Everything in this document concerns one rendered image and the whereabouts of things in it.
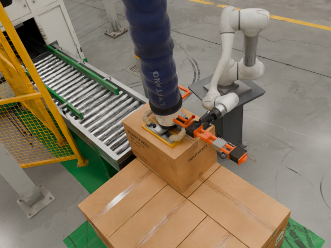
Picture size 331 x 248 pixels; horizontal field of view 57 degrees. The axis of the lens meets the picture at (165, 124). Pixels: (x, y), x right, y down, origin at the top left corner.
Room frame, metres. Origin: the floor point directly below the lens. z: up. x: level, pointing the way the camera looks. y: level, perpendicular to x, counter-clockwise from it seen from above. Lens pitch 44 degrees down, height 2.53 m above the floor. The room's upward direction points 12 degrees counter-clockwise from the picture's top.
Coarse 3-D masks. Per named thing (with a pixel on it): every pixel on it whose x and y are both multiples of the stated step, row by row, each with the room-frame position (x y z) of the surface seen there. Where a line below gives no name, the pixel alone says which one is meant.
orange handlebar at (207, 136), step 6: (186, 90) 1.79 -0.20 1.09; (186, 96) 1.74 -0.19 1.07; (174, 120) 1.50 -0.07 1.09; (186, 120) 1.48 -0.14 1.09; (198, 132) 1.34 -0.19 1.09; (204, 132) 1.32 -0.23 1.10; (204, 138) 1.27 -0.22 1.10; (210, 138) 1.29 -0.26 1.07; (216, 138) 1.26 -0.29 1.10; (228, 144) 1.19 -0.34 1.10; (222, 150) 1.16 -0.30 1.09; (246, 156) 1.07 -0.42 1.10
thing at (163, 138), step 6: (144, 126) 1.63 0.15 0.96; (150, 126) 1.61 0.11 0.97; (156, 126) 1.59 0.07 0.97; (150, 132) 1.56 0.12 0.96; (156, 132) 1.54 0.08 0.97; (168, 132) 1.51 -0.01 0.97; (162, 138) 1.47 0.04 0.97; (168, 138) 1.45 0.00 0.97; (168, 144) 1.41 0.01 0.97; (174, 144) 1.39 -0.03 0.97
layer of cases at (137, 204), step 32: (96, 192) 1.45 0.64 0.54; (128, 192) 1.38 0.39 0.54; (160, 192) 1.32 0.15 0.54; (192, 192) 1.27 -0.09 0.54; (224, 192) 1.21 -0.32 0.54; (256, 192) 1.16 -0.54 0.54; (96, 224) 1.17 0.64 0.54; (128, 224) 1.12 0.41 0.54; (160, 224) 1.07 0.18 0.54; (192, 224) 1.02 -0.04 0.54; (224, 224) 0.97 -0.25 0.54; (256, 224) 0.92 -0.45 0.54
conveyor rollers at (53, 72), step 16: (48, 64) 3.55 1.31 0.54; (64, 64) 3.48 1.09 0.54; (32, 80) 3.30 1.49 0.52; (48, 80) 3.23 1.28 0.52; (64, 80) 3.16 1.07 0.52; (80, 80) 3.08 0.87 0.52; (64, 96) 2.85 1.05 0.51; (80, 96) 2.76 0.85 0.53; (96, 96) 2.68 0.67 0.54; (112, 96) 2.61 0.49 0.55; (128, 96) 2.58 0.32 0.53; (96, 112) 2.45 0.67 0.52; (112, 112) 2.36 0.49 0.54; (112, 128) 2.13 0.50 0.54; (112, 144) 1.92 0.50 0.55; (128, 144) 1.90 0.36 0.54
